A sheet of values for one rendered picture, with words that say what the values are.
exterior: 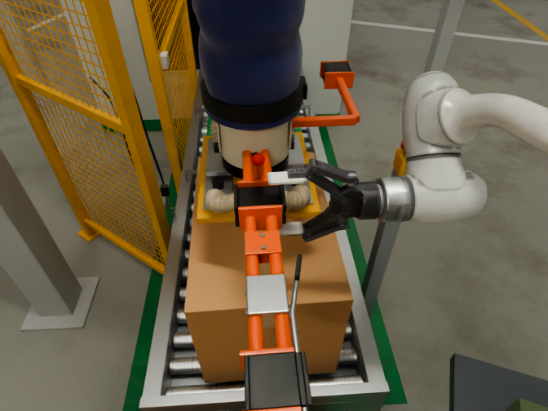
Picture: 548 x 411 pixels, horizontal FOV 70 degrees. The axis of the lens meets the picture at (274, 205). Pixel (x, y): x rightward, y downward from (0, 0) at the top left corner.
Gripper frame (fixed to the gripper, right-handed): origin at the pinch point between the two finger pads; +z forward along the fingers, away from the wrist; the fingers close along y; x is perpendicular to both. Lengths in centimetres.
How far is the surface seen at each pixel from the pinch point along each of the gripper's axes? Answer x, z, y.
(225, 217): 8.9, 10.5, 11.4
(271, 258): -13.3, 1.5, -0.5
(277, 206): -3.3, -0.4, -2.7
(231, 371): -5, 13, 60
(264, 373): -33.5, 3.8, -2.3
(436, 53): 266, -161, 84
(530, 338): 27, -125, 122
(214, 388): -7, 18, 68
